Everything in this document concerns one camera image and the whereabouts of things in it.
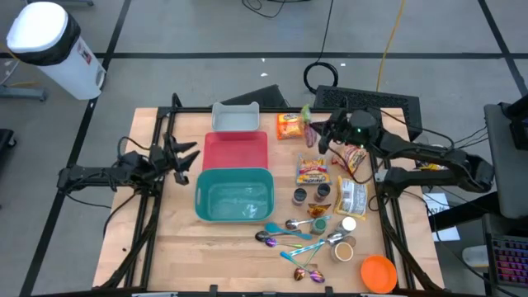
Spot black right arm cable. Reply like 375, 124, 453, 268
328, 144, 375, 186

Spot silver spoon light blue handle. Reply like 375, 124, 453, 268
285, 214, 332, 230

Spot bronze spoon green handle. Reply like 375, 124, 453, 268
293, 241, 327, 282

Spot red yellow ramen packet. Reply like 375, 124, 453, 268
332, 144, 368, 177

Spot black angled box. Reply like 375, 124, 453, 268
220, 84, 290, 109

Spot black coiled cable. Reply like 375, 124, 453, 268
303, 0, 340, 95

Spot iridescent spoon teal handle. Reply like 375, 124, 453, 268
280, 251, 326, 285

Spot purple label spice jar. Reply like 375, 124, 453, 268
291, 187, 309, 206

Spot teal plastic bin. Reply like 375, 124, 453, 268
194, 167, 276, 224

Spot dark metal spoon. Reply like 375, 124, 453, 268
254, 229, 302, 243

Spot pink plastic bin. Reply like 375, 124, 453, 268
201, 130, 269, 171

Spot white lid spice jar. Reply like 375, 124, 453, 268
334, 215, 357, 235

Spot white paper sheet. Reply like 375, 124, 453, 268
422, 192, 461, 243

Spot teal plastic spoon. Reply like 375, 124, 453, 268
264, 221, 314, 241

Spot yellow cable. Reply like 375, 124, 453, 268
375, 0, 408, 92

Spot white trash bin black liner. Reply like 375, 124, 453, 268
6, 1, 107, 101

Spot orange spice jar black lid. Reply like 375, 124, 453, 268
313, 182, 332, 203

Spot small orange brown snack packet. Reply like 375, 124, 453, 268
307, 202, 332, 219

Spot purple iridescent spoon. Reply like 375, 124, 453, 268
264, 237, 304, 249

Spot white yellow ramen packet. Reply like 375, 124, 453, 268
333, 176, 370, 220

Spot silver spoon white teal handle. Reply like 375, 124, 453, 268
287, 232, 344, 257

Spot yellow red snack packet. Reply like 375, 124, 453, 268
295, 153, 332, 186

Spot green oregano spice jar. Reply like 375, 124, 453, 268
309, 217, 328, 236

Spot black metal table frame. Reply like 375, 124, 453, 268
92, 92, 445, 296

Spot open jar tan contents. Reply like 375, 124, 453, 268
330, 241, 355, 263

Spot backlit computer keyboard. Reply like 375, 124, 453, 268
490, 234, 528, 288

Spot black floor cable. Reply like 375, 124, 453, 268
241, 0, 288, 20

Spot black desk equipment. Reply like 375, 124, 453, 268
497, 93, 528, 152

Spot orange plastic bowl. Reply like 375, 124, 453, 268
360, 254, 398, 295

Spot black chair base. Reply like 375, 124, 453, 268
0, 128, 17, 150

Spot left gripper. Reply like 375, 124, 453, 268
148, 134, 201, 186

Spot purple green snack packet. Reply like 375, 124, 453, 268
300, 104, 318, 149

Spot orange ramen noodle packet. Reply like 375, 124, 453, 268
276, 112, 306, 141

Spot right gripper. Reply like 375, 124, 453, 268
309, 107, 383, 155

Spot grey metal floor base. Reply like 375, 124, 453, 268
0, 84, 47, 102

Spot white computer mouse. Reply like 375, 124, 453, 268
461, 245, 491, 269

